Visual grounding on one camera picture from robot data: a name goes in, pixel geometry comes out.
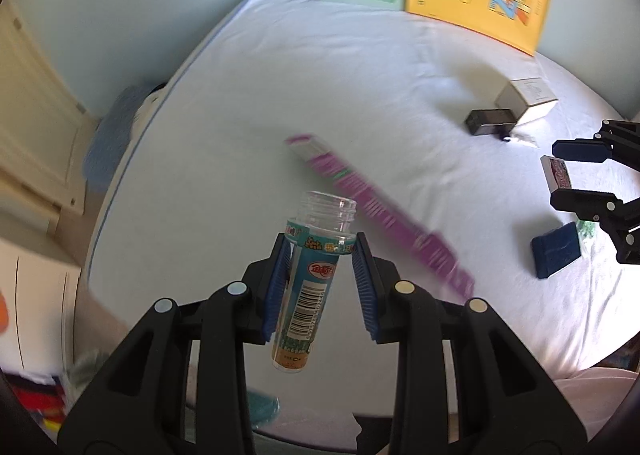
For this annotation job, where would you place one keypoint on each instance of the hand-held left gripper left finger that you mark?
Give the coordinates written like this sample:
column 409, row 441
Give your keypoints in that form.
column 277, row 285

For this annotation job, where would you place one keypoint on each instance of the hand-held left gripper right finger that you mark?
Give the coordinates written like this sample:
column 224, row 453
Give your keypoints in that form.
column 362, row 285

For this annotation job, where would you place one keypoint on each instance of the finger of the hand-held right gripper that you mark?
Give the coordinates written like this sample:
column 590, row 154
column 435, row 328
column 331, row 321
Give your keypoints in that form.
column 585, row 201
column 582, row 151

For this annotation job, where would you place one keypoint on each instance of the small patterned box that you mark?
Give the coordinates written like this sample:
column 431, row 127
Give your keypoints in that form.
column 557, row 175

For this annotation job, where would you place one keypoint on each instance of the clear plastic bottle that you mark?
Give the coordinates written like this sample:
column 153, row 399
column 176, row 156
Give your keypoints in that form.
column 312, row 285

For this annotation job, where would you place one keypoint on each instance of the grey square box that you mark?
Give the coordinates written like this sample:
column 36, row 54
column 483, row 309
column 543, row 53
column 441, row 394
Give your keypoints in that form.
column 525, row 97

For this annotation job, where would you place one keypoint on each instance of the small green packet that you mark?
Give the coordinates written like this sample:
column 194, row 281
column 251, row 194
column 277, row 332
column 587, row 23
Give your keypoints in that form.
column 586, row 230

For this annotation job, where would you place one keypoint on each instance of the small navy blue box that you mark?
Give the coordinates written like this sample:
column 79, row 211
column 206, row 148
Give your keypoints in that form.
column 556, row 250

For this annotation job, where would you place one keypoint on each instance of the long purple box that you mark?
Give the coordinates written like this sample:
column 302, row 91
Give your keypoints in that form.
column 380, row 205

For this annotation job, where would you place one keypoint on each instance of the small black box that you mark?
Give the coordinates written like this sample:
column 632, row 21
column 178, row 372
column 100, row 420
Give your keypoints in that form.
column 487, row 121

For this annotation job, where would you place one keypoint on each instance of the pink clothing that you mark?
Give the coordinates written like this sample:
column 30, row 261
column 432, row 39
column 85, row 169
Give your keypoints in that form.
column 595, row 395

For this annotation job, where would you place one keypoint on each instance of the white bed mattress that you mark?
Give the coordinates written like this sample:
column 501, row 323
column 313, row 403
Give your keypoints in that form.
column 250, row 85

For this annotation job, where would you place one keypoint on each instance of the blue cloth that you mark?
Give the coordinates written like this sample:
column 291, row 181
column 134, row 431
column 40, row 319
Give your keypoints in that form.
column 110, row 145

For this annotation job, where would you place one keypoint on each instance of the colourful cloth pile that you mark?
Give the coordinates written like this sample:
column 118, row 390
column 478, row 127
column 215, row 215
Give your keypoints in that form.
column 35, row 400

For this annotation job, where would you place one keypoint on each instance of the cream door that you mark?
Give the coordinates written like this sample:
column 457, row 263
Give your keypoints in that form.
column 35, row 135

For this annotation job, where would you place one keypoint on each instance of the orange guitar wall sticker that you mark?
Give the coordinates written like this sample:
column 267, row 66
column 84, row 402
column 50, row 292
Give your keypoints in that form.
column 3, row 315

